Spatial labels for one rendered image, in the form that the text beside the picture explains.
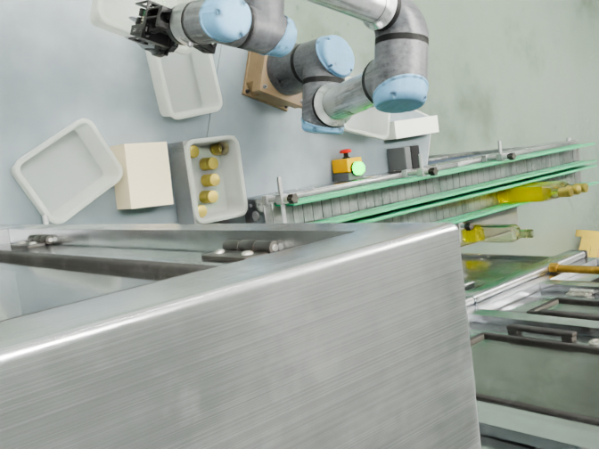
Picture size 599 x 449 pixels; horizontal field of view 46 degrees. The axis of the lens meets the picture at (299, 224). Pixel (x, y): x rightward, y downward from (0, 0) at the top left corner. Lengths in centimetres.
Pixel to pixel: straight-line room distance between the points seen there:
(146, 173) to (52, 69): 33
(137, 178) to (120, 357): 150
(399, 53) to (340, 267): 118
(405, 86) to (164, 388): 125
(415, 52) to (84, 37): 82
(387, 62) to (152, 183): 67
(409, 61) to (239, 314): 123
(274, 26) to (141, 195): 68
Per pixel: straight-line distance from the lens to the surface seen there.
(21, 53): 180
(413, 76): 153
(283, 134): 218
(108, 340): 30
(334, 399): 39
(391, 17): 153
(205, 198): 193
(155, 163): 183
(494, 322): 167
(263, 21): 127
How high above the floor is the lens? 240
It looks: 49 degrees down
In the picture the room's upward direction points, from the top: 90 degrees clockwise
